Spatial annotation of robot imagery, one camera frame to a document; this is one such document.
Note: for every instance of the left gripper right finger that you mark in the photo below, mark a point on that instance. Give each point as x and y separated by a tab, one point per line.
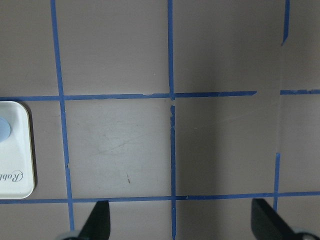
266	224

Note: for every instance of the cream rabbit tray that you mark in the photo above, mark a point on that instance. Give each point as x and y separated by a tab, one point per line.
17	174

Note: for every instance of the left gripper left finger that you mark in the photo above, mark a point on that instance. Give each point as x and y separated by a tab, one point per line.
96	227

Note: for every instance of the front light blue cup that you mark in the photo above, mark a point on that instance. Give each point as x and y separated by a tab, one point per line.
5	129

